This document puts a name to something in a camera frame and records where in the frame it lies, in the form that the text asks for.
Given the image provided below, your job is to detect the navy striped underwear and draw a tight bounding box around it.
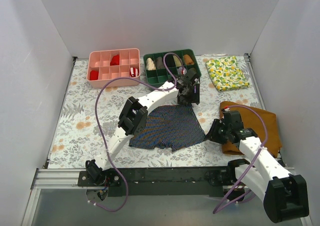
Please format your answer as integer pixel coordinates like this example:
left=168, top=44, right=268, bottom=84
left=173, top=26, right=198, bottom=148
left=129, top=104, right=206, bottom=152

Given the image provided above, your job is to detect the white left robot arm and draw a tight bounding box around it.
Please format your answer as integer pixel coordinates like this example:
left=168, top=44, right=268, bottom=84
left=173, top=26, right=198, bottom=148
left=85, top=68, right=200, bottom=186

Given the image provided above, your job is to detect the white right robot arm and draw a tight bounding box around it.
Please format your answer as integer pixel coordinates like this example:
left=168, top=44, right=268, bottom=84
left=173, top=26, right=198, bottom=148
left=206, top=106, right=310, bottom=223

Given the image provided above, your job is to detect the grey striped rolled underwear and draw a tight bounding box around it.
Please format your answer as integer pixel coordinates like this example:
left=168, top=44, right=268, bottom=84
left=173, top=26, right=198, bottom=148
left=177, top=66, right=187, bottom=75

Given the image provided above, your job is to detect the olive green rolled underwear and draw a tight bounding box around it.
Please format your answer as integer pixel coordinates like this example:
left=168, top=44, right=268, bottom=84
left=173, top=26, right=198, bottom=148
left=189, top=67, right=197, bottom=74

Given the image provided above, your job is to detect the beige yellow rolled underwear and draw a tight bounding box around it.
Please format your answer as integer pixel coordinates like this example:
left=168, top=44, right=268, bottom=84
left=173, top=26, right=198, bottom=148
left=173, top=55, right=183, bottom=68

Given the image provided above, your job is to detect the orange brown rolled underwear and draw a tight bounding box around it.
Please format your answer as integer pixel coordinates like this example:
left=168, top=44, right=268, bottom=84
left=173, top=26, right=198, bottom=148
left=183, top=54, right=195, bottom=65

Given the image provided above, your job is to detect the black rolled underwear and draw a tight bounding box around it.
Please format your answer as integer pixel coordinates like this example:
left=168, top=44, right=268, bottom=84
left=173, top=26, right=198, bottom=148
left=165, top=54, right=176, bottom=68

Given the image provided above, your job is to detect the cream rolled underwear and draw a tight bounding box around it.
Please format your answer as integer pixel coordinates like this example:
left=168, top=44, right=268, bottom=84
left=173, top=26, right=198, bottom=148
left=146, top=57, right=156, bottom=71

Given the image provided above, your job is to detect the green divided organizer box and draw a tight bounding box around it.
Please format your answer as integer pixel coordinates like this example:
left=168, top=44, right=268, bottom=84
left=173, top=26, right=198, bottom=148
left=143, top=48, right=202, bottom=88

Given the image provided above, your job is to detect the lemon print folded cloth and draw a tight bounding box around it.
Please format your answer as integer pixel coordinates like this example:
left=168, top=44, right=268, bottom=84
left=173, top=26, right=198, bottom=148
left=205, top=56, right=250, bottom=92

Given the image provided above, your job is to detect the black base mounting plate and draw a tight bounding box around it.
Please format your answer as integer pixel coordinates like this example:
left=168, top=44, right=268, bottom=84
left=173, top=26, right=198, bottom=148
left=77, top=166, right=236, bottom=197

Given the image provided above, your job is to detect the red white striped sock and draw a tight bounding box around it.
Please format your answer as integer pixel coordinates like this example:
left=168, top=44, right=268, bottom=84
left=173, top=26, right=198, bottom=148
left=129, top=67, right=140, bottom=78

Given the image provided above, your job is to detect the red rolled sock top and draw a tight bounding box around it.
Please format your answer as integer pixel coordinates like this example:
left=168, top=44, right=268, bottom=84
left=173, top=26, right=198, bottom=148
left=110, top=54, right=120, bottom=66

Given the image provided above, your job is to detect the red rolled sock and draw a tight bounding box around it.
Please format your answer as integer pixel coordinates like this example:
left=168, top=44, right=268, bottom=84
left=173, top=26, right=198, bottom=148
left=110, top=54, right=120, bottom=66
left=89, top=70, right=99, bottom=81

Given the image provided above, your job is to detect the pink divided organizer box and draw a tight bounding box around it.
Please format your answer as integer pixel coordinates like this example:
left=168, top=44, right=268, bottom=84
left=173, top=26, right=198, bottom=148
left=86, top=48, right=141, bottom=89

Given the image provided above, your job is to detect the red rolled sock bottom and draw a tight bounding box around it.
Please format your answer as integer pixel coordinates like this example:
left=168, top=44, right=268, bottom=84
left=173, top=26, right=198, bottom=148
left=89, top=70, right=99, bottom=81

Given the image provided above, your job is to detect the floral patterned table mat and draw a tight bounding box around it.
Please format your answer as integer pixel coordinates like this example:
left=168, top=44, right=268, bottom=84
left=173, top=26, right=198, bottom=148
left=48, top=54, right=265, bottom=169

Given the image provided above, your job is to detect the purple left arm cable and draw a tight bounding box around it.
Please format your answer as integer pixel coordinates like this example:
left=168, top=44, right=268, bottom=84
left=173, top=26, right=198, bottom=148
left=94, top=52, right=186, bottom=213

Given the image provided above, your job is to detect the aluminium frame rail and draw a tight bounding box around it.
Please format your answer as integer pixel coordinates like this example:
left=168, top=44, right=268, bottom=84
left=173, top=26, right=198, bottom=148
left=21, top=167, right=313, bottom=226

